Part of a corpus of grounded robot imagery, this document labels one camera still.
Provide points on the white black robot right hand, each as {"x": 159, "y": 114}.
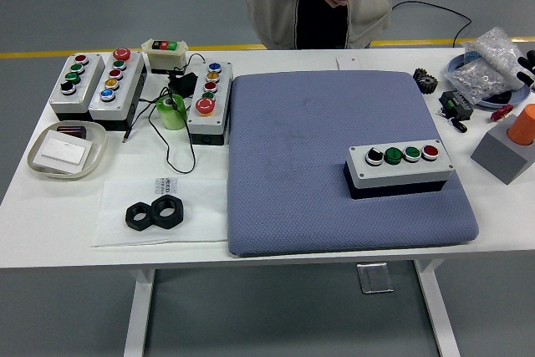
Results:
{"x": 528, "y": 68}

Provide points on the person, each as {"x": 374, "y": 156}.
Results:
{"x": 276, "y": 10}

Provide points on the white wall switch panel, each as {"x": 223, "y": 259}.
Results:
{"x": 62, "y": 152}

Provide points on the metal floor socket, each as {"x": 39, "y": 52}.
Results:
{"x": 375, "y": 278}

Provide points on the cream red-green switch box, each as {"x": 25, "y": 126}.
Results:
{"x": 165, "y": 58}

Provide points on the large black hex nut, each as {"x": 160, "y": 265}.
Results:
{"x": 177, "y": 212}

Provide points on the grey four-button control box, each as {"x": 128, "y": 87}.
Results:
{"x": 83, "y": 89}

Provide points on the small black hex nut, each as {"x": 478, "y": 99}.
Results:
{"x": 130, "y": 218}

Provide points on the beige shallow tray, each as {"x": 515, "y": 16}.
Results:
{"x": 98, "y": 139}

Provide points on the black power adapter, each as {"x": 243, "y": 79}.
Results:
{"x": 182, "y": 83}

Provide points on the dark red small block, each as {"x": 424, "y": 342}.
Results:
{"x": 71, "y": 130}

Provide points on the black gear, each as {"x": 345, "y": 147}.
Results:
{"x": 425, "y": 80}

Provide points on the white card with red mark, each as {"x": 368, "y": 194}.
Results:
{"x": 349, "y": 63}

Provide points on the four-button box with selector switch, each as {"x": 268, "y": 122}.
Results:
{"x": 397, "y": 174}

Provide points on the grey box with yellow button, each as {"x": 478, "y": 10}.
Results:
{"x": 125, "y": 93}

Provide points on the blue plate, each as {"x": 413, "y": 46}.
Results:
{"x": 522, "y": 95}

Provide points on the small red clip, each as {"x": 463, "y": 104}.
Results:
{"x": 501, "y": 113}

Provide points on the bubble wrap bag of washers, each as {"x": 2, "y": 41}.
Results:
{"x": 489, "y": 64}

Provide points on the clear printed plastic bag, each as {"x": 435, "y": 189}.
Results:
{"x": 200, "y": 210}

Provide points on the white table leg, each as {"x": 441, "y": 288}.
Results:
{"x": 140, "y": 315}
{"x": 436, "y": 315}

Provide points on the black module with green terminal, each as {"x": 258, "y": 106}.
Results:
{"x": 457, "y": 105}

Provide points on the grey box with orange button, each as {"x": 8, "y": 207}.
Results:
{"x": 205, "y": 120}

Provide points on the blue-grey quilted mat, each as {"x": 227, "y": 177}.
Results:
{"x": 292, "y": 164}

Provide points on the green tape roll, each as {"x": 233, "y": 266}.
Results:
{"x": 171, "y": 116}

